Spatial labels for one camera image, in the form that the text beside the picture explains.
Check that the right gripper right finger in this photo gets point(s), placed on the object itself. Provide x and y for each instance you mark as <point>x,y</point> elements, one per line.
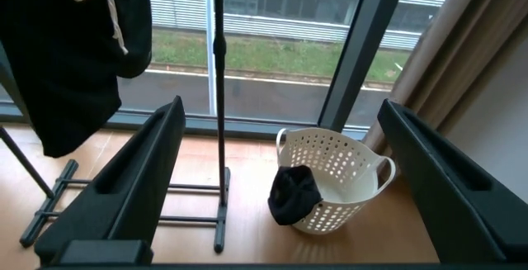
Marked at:
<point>445,204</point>

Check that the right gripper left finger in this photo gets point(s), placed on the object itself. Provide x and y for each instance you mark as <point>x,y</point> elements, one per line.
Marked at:
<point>123,195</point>

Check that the black shorts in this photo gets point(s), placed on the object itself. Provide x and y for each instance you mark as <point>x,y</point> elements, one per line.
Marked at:
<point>62,76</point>

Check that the white laundry basket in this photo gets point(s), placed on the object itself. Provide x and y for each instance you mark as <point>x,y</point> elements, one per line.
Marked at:
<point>330,150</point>

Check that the black clothes rack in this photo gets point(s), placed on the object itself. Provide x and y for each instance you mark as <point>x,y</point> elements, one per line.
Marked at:
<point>220,96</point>

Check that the heap of clothes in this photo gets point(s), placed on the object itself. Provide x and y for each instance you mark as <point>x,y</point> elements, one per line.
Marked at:
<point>293,195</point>

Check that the beige curtain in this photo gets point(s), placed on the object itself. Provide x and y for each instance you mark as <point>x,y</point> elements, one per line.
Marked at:
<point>445,55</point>

